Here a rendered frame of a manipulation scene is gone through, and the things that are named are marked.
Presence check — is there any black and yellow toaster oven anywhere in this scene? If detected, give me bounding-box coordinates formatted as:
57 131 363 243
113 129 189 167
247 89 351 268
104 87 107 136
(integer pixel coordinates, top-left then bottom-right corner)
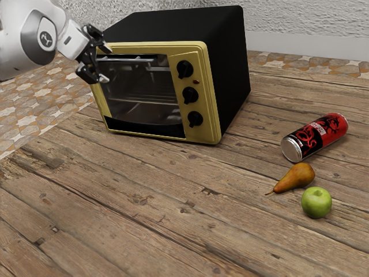
89 5 251 145

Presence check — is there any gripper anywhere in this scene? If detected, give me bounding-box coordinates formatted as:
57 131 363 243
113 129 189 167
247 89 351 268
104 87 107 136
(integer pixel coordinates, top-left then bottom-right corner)
75 24 113 85

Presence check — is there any green apple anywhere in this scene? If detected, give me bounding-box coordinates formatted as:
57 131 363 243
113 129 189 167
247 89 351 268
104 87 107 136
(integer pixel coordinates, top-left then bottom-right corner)
300 186 333 219

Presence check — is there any brown pear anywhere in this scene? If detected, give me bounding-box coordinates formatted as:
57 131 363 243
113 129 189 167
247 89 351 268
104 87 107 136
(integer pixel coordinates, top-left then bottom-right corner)
265 162 316 196

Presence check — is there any red and black drink can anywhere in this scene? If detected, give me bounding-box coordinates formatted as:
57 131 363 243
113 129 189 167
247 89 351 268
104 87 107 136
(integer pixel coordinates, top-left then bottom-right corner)
280 113 349 163

